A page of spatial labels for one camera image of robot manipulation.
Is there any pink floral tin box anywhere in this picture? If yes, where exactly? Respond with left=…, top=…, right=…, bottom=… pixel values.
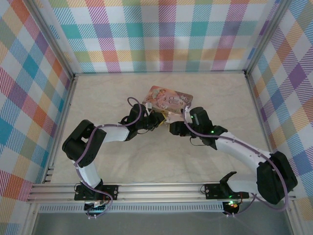
left=142, top=85, right=195, bottom=125

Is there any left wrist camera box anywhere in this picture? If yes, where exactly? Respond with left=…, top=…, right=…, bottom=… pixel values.
left=146, top=119, right=161, bottom=131

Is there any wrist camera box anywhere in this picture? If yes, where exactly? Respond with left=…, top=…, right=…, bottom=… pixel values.
left=169, top=120, right=190, bottom=138
left=146, top=119, right=161, bottom=131

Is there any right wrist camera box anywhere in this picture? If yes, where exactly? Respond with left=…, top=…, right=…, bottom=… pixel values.
left=169, top=120, right=190, bottom=138

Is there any aluminium frame rail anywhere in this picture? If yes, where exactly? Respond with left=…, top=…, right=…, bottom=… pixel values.
left=73, top=70, right=247, bottom=75
left=244, top=73, right=282, bottom=157
left=43, top=75, right=79, bottom=184

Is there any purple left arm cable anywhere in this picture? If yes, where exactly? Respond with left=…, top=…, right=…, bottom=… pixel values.
left=73, top=97, right=150, bottom=219

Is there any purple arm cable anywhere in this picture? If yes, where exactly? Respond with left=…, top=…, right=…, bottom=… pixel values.
left=180, top=105, right=291, bottom=217
left=73, top=97, right=150, bottom=219

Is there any aluminium mounting rail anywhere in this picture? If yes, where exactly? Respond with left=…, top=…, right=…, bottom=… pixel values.
left=26, top=181, right=296, bottom=203

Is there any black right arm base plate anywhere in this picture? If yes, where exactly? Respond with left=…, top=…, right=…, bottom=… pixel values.
left=204, top=184, right=250, bottom=199

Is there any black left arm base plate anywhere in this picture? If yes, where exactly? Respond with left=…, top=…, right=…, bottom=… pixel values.
left=74, top=185, right=119, bottom=201

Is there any white slotted cable duct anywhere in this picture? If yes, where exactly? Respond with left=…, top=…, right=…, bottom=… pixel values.
left=39, top=204, right=224, bottom=213

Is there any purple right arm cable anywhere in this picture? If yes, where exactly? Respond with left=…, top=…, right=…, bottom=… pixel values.
left=180, top=105, right=291, bottom=217

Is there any aluminium frame post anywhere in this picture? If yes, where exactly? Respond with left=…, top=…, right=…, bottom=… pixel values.
left=244, top=0, right=293, bottom=78
left=25, top=0, right=76, bottom=80

